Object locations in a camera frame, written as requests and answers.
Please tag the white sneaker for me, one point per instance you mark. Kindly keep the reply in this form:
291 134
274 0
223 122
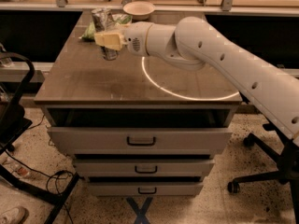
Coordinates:
15 215

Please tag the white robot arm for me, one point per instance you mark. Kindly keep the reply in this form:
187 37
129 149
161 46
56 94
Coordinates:
193 42

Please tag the bottom drawer with handle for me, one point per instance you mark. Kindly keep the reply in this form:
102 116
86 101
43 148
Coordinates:
145 188

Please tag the black stand leg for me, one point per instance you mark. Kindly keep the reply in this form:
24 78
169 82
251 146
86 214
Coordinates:
56 200

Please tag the black chair left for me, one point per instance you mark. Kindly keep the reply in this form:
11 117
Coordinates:
12 120

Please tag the middle drawer with handle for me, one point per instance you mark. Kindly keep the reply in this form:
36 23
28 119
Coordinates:
130 168

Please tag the grey drawer cabinet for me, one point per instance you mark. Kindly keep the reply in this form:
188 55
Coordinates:
83 90

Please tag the blue tape cross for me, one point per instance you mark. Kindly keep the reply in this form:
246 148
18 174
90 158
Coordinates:
140 211

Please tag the green chip bag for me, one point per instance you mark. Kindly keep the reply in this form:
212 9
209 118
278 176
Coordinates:
120 18

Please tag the black office chair right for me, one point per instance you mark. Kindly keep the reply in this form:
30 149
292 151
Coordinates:
261 172

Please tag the drawer with handle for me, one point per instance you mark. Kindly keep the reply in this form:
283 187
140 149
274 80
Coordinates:
141 141
145 188
130 168

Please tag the top drawer with handle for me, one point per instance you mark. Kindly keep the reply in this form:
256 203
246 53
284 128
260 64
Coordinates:
141 141

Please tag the white paper bowl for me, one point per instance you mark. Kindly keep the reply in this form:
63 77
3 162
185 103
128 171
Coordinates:
140 11

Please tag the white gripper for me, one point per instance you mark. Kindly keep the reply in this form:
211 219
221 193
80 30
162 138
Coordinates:
135 37

